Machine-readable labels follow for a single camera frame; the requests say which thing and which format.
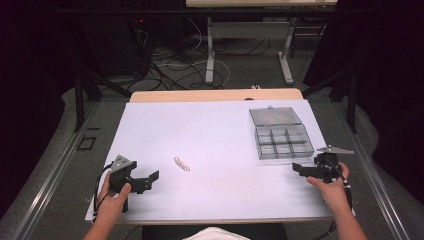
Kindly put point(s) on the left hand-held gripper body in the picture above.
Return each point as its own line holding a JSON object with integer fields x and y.
{"x": 121, "y": 173}

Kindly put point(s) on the small silver screw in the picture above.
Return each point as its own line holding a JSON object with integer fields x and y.
{"x": 182, "y": 164}

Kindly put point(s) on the white table mat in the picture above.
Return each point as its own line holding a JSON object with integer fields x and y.
{"x": 206, "y": 140}

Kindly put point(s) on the person's right hand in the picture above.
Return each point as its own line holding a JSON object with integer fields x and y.
{"x": 330, "y": 191}

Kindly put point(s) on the desk with white legs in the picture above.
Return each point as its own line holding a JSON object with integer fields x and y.
{"x": 250, "y": 30}

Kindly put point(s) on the wooden table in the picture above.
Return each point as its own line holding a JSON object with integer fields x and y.
{"x": 213, "y": 95}

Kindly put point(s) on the person's left hand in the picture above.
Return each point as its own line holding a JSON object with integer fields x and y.
{"x": 111, "y": 203}

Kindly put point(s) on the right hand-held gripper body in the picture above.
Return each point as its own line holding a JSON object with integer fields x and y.
{"x": 328, "y": 166}

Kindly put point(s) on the person's white clothing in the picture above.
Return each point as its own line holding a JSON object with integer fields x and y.
{"x": 216, "y": 234}

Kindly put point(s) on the black computer tower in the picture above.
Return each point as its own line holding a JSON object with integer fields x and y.
{"x": 133, "y": 43}

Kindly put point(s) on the black metal stand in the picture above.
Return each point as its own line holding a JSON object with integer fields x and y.
{"x": 81, "y": 90}
{"x": 346, "y": 90}

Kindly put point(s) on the clear plastic compartment box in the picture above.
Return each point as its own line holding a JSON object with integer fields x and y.
{"x": 281, "y": 133}

